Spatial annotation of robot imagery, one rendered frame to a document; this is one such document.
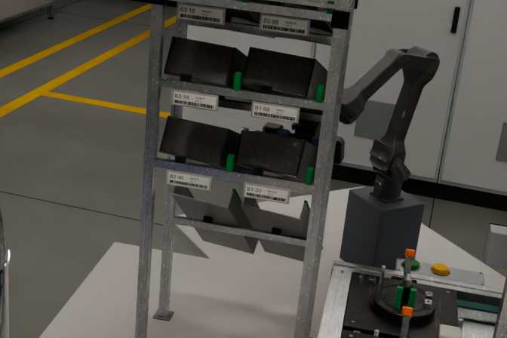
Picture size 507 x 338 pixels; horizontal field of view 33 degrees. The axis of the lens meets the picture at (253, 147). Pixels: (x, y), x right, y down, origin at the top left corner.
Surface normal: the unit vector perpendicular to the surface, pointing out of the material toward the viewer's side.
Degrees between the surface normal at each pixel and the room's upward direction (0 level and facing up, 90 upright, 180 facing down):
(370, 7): 90
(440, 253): 0
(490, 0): 90
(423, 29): 90
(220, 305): 0
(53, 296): 0
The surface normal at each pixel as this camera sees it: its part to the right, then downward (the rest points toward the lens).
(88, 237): 0.09, -0.93
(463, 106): -0.26, 0.32
